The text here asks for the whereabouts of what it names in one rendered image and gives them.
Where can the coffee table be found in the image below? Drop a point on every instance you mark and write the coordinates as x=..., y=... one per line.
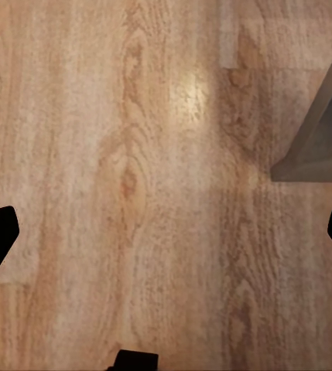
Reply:
x=310, y=157

